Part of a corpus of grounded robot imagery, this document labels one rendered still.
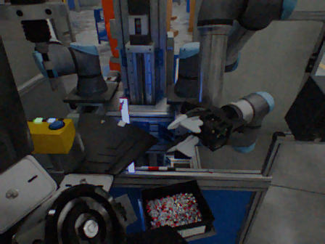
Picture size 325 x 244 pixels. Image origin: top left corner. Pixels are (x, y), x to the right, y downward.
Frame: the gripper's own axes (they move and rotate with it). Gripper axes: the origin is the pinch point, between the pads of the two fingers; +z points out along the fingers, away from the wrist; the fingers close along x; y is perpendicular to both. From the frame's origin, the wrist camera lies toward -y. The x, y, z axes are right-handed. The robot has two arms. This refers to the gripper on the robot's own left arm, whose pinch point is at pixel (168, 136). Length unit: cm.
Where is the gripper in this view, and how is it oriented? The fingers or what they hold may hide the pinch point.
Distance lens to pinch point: 49.6
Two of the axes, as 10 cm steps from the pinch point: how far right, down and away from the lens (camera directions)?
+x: -0.7, 7.7, 6.3
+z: -8.2, 3.2, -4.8
